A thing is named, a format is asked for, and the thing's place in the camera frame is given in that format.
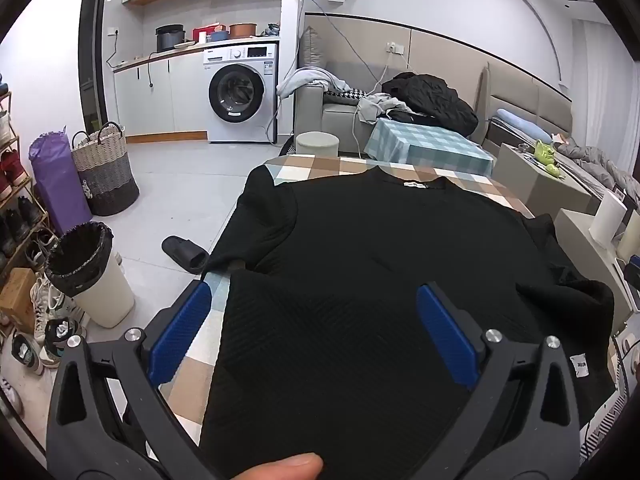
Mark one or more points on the white wall socket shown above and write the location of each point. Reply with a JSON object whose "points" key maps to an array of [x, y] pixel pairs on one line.
{"points": [[395, 48]]}

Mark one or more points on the purple bag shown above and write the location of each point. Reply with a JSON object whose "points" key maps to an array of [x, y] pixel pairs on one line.
{"points": [[57, 180]]}

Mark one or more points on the cream roll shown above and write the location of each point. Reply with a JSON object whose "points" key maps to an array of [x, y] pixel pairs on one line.
{"points": [[629, 240]]}

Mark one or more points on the white washing machine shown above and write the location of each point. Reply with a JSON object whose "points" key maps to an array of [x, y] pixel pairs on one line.
{"points": [[240, 92]]}

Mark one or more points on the brown and blue checkered tablecloth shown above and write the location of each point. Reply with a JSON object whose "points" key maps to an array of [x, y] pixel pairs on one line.
{"points": [[320, 165]]}

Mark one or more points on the grey long ledge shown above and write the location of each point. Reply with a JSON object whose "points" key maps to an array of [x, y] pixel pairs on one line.
{"points": [[580, 260]]}

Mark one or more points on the blue pillow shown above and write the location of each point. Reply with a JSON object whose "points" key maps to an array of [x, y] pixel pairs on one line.
{"points": [[522, 122]]}

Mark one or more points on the grey garment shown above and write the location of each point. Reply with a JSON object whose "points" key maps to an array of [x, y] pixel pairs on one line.
{"points": [[375, 107]]}

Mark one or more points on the black cooking pot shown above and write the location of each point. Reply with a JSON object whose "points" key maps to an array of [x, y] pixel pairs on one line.
{"points": [[170, 39]]}

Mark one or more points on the white paper towel roll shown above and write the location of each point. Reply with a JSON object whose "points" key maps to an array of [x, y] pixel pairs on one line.
{"points": [[606, 220]]}

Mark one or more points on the red box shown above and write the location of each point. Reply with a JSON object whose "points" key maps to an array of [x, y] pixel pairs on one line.
{"points": [[202, 32]]}

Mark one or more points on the blue bowl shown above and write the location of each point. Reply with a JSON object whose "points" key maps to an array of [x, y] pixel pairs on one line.
{"points": [[220, 36]]}

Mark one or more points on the white curtain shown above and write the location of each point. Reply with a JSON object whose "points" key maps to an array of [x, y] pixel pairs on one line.
{"points": [[600, 65]]}

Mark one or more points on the grey sofa cushion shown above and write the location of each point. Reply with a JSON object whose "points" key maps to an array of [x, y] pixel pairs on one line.
{"points": [[312, 47]]}

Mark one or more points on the light blue blanket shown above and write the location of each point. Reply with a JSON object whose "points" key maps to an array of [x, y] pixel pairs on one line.
{"points": [[305, 80]]}

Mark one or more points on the teal checkered tablecloth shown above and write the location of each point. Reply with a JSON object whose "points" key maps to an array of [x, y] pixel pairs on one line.
{"points": [[425, 145]]}

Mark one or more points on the green plush toy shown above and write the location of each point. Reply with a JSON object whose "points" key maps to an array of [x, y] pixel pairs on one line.
{"points": [[546, 157]]}

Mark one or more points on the black slipper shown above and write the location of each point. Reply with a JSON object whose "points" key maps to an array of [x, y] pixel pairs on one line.
{"points": [[185, 255]]}

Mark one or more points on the grey duvet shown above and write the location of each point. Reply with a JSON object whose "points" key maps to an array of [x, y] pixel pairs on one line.
{"points": [[600, 165]]}

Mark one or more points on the black puffer jacket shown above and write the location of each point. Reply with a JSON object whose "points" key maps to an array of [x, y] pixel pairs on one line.
{"points": [[432, 102]]}

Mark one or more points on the houndstooth pillow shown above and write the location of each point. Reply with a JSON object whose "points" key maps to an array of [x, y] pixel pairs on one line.
{"points": [[347, 95]]}

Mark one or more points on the beige padded headboard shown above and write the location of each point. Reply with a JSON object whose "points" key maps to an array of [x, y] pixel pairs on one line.
{"points": [[530, 95]]}

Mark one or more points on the white trash bin black liner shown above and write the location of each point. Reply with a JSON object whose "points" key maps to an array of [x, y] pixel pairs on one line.
{"points": [[100, 290]]}

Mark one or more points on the round grey stool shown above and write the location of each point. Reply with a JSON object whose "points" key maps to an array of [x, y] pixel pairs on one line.
{"points": [[317, 142]]}

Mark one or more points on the white lower kitchen cabinets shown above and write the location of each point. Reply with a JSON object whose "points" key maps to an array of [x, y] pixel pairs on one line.
{"points": [[150, 95]]}

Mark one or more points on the black knit sweater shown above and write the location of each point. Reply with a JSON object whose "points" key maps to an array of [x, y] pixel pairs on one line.
{"points": [[350, 260]]}

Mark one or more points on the woven laundry basket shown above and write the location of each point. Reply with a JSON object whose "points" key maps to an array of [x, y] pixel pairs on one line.
{"points": [[105, 175]]}

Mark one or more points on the cardboard box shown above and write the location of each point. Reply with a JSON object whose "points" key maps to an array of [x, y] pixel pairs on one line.
{"points": [[17, 300]]}

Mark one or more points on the wooden shoe rack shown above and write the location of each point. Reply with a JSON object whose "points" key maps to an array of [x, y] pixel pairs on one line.
{"points": [[17, 195]]}

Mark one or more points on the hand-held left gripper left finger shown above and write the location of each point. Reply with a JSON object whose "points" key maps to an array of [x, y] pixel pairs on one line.
{"points": [[180, 330]]}

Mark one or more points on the brown pot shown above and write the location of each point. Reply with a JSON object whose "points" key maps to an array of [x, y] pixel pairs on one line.
{"points": [[243, 30]]}

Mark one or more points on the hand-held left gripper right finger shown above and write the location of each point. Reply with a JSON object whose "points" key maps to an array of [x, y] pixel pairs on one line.
{"points": [[447, 335]]}

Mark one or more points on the grey low cabinet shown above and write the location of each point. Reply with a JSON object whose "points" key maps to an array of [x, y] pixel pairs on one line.
{"points": [[530, 185]]}

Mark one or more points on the person's left hand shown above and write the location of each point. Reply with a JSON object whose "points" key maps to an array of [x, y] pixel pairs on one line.
{"points": [[280, 467]]}

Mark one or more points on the grey sofa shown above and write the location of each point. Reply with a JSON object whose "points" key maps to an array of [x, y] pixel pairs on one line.
{"points": [[307, 110]]}

